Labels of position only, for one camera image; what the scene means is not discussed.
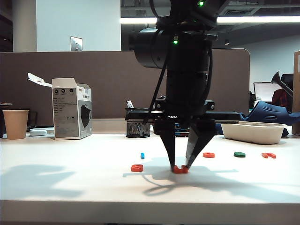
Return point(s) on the beige pulp tray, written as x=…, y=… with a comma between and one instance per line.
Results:
x=252, y=134

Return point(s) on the black mesh pen holder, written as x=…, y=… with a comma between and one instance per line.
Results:
x=138, y=130

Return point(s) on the black white pen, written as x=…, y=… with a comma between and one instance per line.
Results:
x=129, y=104

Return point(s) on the blue letter i magnet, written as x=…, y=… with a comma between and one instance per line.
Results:
x=142, y=155

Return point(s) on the small white device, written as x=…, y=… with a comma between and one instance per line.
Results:
x=38, y=132

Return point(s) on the black office chair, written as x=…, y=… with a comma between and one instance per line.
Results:
x=287, y=79

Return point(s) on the white grey face mask box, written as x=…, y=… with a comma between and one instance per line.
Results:
x=68, y=112

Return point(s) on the green letter o magnet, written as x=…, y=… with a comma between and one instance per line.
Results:
x=236, y=154

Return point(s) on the brown paper cup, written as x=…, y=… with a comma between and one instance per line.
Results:
x=15, y=125

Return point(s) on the orange letter u magnet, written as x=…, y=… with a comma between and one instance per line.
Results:
x=180, y=171

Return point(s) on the blue cloth bundle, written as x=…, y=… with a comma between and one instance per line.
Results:
x=269, y=112

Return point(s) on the brown desk partition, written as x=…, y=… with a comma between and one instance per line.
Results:
x=70, y=70

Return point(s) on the black ceiling spotlight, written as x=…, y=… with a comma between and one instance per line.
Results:
x=226, y=42

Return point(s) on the brown cardboard box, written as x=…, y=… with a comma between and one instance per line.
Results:
x=296, y=93

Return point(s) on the metal wall switch plate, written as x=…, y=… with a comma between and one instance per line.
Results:
x=76, y=44

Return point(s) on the computer monitor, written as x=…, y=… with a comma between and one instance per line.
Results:
x=263, y=91

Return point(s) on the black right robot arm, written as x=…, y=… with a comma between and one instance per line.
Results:
x=185, y=54

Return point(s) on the orange letter n magnet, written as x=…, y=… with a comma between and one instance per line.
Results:
x=266, y=155

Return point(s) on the white ceiling light strip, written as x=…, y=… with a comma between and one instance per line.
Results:
x=257, y=19

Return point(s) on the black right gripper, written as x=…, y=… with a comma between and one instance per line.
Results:
x=187, y=93

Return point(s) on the black funnel-shaped object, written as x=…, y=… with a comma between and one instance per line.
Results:
x=276, y=79

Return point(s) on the orange letter o magnet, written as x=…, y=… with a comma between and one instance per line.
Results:
x=206, y=155

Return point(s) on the red garment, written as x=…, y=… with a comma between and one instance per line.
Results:
x=281, y=99

